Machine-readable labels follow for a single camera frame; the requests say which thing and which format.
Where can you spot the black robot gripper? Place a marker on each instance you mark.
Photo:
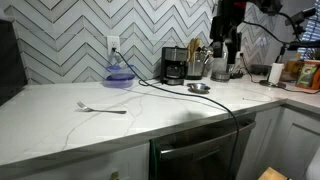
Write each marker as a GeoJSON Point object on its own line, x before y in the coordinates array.
{"type": "Point", "coordinates": [224, 28]}

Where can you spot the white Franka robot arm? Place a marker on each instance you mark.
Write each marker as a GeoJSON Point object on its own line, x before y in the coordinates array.
{"type": "Point", "coordinates": [253, 6]}

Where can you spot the black steel coffee machine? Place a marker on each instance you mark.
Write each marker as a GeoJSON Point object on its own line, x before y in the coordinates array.
{"type": "Point", "coordinates": [173, 55]}

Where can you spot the metal kitchen utensils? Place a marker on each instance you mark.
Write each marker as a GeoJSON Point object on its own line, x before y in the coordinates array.
{"type": "Point", "coordinates": [206, 53]}

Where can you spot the wooden spatula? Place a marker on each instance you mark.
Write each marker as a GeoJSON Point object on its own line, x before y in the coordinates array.
{"type": "Point", "coordinates": [197, 45]}

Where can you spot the wooden spoon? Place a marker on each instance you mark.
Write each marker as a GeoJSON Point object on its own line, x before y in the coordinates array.
{"type": "Point", "coordinates": [191, 50]}

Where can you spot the steel utensil holder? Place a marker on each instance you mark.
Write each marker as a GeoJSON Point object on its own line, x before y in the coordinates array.
{"type": "Point", "coordinates": [195, 70]}

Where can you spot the small steel bowl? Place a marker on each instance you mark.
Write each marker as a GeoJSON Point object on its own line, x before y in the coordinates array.
{"type": "Point", "coordinates": [198, 87]}

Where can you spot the white paper towel roll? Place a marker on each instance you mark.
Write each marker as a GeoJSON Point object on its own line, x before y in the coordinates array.
{"type": "Point", "coordinates": [276, 72]}

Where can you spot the black paper towel holder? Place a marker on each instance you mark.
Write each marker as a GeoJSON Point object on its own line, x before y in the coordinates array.
{"type": "Point", "coordinates": [271, 84]}

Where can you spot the orange bottle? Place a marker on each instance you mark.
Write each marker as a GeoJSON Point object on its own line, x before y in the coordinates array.
{"type": "Point", "coordinates": [292, 68]}

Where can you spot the green drink mix canister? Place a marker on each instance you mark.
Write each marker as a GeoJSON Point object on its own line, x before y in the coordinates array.
{"type": "Point", "coordinates": [307, 75]}

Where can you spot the grey cabinet door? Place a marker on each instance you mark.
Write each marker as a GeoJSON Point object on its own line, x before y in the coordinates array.
{"type": "Point", "coordinates": [263, 140]}
{"type": "Point", "coordinates": [296, 143]}

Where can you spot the wooden block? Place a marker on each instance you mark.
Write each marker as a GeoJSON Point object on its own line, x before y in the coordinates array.
{"type": "Point", "coordinates": [271, 175]}

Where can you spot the silver metal fork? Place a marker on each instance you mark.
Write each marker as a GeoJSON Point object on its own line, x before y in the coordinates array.
{"type": "Point", "coordinates": [100, 110]}

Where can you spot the black countertop appliance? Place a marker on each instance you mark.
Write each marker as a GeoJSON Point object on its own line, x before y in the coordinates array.
{"type": "Point", "coordinates": [10, 63]}

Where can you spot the black camera on stand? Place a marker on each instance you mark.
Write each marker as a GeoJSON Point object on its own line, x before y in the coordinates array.
{"type": "Point", "coordinates": [300, 16]}

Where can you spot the white wall outlet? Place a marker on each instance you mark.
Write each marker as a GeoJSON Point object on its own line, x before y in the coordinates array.
{"type": "Point", "coordinates": [113, 43]}

